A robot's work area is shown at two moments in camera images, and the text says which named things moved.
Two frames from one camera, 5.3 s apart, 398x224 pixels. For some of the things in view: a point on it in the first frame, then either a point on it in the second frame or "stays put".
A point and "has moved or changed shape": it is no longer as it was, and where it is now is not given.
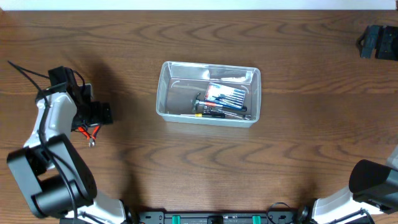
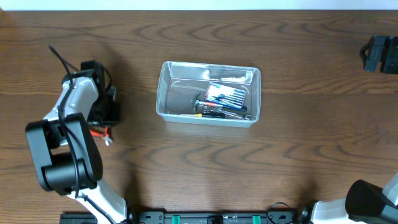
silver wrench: x=246 y=117 stays put
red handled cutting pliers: x=92 y=137 has moved or changed shape
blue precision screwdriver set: x=227 y=97 stays put
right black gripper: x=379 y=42 to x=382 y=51
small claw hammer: x=198 y=104 stays put
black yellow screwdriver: x=208 y=114 stays put
